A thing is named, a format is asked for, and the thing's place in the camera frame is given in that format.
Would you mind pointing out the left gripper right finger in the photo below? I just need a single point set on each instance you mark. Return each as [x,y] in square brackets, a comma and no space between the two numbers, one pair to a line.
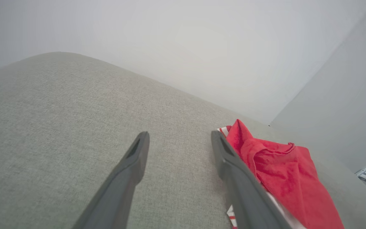
[243,197]

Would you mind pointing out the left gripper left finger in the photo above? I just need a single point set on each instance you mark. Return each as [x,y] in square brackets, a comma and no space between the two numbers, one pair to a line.
[119,190]

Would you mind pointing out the red and white garment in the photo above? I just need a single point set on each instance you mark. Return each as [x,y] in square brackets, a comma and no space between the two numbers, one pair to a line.
[284,171]

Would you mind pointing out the grey fabric sofa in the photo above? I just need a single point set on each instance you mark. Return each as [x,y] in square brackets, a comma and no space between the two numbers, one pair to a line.
[75,127]

